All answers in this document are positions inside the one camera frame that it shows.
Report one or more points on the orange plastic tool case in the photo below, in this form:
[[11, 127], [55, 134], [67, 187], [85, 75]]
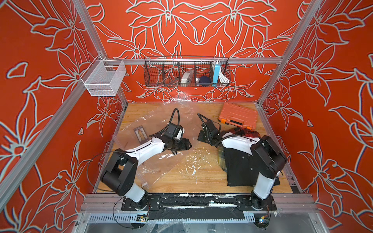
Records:
[[239, 116]]

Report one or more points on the clear plastic vacuum bag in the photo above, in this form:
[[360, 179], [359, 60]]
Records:
[[191, 171]]

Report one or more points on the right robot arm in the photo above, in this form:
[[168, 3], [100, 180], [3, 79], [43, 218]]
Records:
[[264, 146]]

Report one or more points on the grey packet in basket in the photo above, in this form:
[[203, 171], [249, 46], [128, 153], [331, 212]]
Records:
[[186, 78]]

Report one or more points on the small picture card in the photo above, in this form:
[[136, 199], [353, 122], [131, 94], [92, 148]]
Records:
[[141, 135]]

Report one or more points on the white wire wall basket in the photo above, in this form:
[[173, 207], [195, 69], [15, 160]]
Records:
[[104, 79]]

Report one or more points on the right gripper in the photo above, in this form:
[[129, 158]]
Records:
[[200, 136]]

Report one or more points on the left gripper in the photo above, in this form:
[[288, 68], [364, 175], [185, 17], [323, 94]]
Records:
[[185, 144]]

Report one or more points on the black wire wall basket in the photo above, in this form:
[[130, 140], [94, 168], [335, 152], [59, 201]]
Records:
[[167, 71]]

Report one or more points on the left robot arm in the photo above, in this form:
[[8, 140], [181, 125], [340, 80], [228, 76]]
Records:
[[120, 171]]

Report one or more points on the light blue box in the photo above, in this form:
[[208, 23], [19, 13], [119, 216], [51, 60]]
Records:
[[216, 74]]

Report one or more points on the red black plaid shirt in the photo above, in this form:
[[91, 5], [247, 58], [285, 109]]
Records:
[[244, 132]]

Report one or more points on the dark blue round object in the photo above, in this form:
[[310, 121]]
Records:
[[205, 81]]

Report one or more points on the yellow green plaid shirt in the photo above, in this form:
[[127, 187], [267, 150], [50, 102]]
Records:
[[221, 158]]

